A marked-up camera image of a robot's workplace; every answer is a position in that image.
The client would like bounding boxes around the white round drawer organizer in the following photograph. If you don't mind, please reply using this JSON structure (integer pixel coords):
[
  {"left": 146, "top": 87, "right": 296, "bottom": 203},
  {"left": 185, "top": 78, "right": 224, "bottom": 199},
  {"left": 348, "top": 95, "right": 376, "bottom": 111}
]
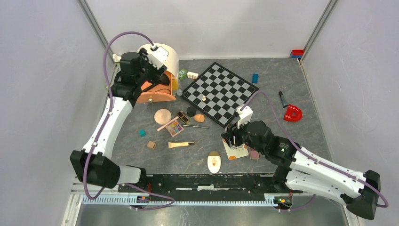
[{"left": 156, "top": 43, "right": 179, "bottom": 95}]

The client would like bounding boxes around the colourful eyeshadow palette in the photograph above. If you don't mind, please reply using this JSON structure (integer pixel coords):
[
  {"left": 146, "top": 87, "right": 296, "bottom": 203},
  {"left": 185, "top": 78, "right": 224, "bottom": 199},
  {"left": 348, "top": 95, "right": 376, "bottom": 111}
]
[{"left": 165, "top": 120, "right": 184, "bottom": 137}]

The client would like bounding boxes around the round pink compact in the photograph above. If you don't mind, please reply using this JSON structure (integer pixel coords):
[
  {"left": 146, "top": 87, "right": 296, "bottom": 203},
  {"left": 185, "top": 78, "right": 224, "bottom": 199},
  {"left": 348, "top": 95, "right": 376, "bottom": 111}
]
[{"left": 154, "top": 109, "right": 172, "bottom": 125}]

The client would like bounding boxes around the black grey chessboard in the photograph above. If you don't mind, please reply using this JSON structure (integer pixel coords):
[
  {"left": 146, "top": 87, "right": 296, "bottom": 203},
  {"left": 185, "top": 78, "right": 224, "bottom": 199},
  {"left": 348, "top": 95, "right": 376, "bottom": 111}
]
[{"left": 182, "top": 62, "right": 259, "bottom": 128}]

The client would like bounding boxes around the white orange sachet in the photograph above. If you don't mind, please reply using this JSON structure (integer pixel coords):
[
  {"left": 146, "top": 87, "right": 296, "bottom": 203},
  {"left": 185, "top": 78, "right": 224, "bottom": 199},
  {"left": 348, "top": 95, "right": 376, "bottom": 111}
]
[{"left": 222, "top": 139, "right": 249, "bottom": 160}]

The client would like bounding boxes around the red blue bricks corner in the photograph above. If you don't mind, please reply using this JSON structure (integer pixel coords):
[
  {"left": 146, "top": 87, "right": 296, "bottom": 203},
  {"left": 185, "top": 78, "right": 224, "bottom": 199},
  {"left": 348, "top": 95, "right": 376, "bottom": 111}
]
[{"left": 290, "top": 49, "right": 304, "bottom": 59}]

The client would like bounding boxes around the small teal cube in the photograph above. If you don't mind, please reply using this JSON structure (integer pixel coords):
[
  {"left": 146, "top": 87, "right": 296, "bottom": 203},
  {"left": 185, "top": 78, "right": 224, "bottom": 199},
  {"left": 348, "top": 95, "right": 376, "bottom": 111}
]
[{"left": 139, "top": 129, "right": 146, "bottom": 137}]

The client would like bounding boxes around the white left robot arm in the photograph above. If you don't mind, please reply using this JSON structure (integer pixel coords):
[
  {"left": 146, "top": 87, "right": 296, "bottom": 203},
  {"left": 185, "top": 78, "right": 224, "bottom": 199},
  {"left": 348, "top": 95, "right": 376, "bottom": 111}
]
[{"left": 70, "top": 48, "right": 168, "bottom": 192}]

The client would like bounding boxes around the pink brown blush palette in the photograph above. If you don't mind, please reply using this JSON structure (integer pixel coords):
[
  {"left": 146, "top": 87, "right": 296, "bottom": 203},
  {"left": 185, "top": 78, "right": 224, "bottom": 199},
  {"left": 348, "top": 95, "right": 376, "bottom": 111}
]
[{"left": 249, "top": 149, "right": 260, "bottom": 160}]

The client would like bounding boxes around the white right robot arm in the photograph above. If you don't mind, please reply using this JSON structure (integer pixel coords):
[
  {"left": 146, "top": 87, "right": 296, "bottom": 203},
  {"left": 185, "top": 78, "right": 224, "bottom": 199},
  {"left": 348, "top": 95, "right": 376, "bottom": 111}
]
[{"left": 221, "top": 121, "right": 381, "bottom": 220}]

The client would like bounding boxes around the red letter D toy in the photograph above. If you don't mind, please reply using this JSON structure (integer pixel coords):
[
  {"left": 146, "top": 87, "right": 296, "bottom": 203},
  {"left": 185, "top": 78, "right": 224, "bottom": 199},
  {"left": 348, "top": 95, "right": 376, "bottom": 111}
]
[{"left": 283, "top": 105, "right": 303, "bottom": 122}]

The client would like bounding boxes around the beige makeup sponge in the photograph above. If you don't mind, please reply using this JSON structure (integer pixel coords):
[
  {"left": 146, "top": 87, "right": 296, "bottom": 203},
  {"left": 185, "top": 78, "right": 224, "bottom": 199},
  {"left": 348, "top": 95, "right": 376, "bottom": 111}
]
[{"left": 193, "top": 114, "right": 205, "bottom": 123}]

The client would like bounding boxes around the wooden handle makeup brush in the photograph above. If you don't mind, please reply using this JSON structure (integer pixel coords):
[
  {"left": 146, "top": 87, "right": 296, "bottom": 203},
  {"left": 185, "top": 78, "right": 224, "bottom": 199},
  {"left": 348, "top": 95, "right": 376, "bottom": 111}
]
[{"left": 168, "top": 142, "right": 195, "bottom": 149}]

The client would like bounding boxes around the green toy block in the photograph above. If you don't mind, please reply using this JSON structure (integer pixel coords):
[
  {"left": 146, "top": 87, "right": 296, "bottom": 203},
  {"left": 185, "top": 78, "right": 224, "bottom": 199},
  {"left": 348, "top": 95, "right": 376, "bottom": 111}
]
[{"left": 178, "top": 69, "right": 188, "bottom": 81}]

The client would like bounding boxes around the pink lip pencil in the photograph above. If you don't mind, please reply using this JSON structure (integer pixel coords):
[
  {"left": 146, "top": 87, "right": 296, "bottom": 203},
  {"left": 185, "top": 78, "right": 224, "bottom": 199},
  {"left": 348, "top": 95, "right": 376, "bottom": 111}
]
[{"left": 157, "top": 119, "right": 176, "bottom": 131}]

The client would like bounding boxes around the black mounting rail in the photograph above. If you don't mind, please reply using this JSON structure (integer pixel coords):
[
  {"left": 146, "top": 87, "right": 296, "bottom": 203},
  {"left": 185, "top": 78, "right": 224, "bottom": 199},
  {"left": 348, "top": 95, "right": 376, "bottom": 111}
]
[{"left": 137, "top": 173, "right": 291, "bottom": 202}]

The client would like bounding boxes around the black fan brush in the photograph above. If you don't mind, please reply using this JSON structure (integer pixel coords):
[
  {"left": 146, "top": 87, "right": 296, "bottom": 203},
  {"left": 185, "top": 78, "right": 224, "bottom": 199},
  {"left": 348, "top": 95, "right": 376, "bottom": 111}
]
[{"left": 142, "top": 74, "right": 170, "bottom": 92}]

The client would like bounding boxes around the small wooden cube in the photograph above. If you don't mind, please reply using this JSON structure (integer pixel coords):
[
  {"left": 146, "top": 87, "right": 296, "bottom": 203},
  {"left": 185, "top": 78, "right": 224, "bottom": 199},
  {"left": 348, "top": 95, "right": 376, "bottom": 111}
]
[{"left": 147, "top": 141, "right": 157, "bottom": 149}]

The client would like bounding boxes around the blue lego brick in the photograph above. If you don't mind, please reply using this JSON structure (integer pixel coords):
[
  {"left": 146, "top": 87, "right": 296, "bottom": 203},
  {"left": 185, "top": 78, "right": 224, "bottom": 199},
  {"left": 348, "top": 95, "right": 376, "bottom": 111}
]
[{"left": 251, "top": 73, "right": 259, "bottom": 84}]

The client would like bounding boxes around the black tube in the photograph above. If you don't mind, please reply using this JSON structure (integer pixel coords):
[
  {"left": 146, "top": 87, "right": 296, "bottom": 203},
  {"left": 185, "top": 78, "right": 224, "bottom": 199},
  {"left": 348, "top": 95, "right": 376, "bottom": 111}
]
[{"left": 279, "top": 91, "right": 288, "bottom": 108}]

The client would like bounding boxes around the black round cap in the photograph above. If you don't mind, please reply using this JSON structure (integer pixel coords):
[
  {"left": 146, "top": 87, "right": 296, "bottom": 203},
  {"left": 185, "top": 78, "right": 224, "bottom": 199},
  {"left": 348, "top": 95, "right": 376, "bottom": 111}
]
[{"left": 186, "top": 106, "right": 196, "bottom": 117}]

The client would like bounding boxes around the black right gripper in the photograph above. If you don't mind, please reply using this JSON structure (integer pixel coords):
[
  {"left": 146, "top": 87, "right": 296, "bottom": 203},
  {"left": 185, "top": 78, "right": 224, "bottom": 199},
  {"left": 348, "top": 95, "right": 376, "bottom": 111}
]
[{"left": 220, "top": 116, "right": 266, "bottom": 155}]

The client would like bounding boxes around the white lego brick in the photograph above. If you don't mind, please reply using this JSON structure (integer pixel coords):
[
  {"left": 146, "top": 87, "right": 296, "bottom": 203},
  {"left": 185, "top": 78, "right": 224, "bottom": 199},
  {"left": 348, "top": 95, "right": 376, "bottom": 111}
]
[{"left": 187, "top": 72, "right": 199, "bottom": 80}]

